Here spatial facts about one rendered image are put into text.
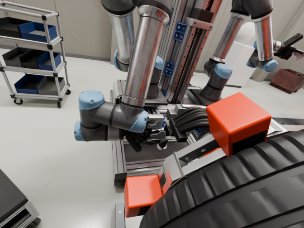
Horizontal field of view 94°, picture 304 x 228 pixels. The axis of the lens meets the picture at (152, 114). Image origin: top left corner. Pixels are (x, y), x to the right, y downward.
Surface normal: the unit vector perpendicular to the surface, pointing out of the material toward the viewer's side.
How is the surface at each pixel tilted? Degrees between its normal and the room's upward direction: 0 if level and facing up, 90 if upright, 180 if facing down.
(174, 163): 45
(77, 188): 0
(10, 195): 0
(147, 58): 67
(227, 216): 51
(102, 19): 90
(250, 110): 35
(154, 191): 0
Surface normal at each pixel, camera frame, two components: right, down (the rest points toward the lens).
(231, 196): -0.57, -0.56
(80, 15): 0.25, 0.62
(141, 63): 0.04, 0.18
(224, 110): -0.38, -0.67
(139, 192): 0.21, -0.78
